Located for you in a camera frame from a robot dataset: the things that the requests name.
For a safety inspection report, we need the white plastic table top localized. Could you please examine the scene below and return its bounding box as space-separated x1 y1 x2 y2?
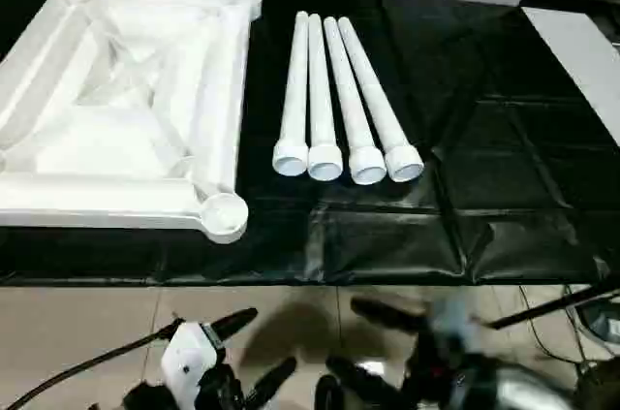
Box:
0 0 264 245

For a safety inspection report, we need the white flat sheet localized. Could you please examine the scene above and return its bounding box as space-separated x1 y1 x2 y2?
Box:
521 6 620 122

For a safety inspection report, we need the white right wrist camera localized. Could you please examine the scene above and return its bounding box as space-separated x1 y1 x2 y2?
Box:
426 294 483 353

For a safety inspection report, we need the black work mat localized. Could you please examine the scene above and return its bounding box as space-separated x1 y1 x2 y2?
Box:
0 0 620 288

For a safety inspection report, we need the thin black floor cable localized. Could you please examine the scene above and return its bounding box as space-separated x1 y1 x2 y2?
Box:
518 284 587 372

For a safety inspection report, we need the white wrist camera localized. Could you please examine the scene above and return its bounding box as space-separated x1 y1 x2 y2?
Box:
159 321 230 390
426 294 483 353

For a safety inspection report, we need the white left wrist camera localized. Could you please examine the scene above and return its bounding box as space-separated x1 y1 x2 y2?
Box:
159 321 230 390

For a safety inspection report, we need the white plastic table leg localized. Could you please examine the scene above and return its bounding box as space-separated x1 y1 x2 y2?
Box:
323 16 388 187
336 16 426 184
307 14 345 183
272 11 312 177

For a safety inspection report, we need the grey floor device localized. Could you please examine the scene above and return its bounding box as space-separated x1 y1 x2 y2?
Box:
572 292 620 345

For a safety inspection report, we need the black stand leg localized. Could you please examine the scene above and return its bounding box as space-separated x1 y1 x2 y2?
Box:
487 279 620 331

